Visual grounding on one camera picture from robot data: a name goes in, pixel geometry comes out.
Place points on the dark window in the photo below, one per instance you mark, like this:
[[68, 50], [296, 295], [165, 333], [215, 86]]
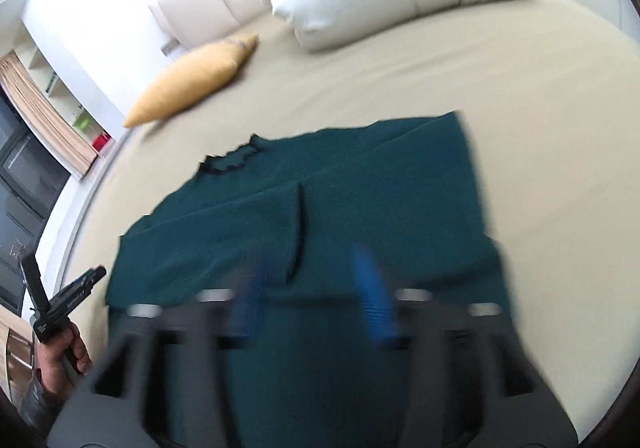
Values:
[[25, 198]]

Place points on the yellow cushion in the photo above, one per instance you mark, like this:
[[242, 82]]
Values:
[[192, 78]]

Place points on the person's left hand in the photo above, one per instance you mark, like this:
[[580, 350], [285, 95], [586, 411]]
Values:
[[60, 350]]

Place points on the white wall shelf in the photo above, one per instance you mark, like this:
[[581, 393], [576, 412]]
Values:
[[70, 98]]

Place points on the beige bed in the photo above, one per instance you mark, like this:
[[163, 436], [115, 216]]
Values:
[[550, 153]]

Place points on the red box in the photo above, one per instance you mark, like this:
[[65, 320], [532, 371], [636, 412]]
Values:
[[101, 143]]

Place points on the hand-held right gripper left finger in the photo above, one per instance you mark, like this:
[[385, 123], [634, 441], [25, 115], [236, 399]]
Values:
[[252, 300]]

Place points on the dark green knit top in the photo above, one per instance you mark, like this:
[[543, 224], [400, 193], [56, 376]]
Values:
[[310, 248]]

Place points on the person's left forearm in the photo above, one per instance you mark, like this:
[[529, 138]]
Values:
[[37, 403]]

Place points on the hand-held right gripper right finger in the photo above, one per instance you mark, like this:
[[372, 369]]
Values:
[[372, 300]]

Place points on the beige curtain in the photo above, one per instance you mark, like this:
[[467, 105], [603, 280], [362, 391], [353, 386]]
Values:
[[47, 113]]

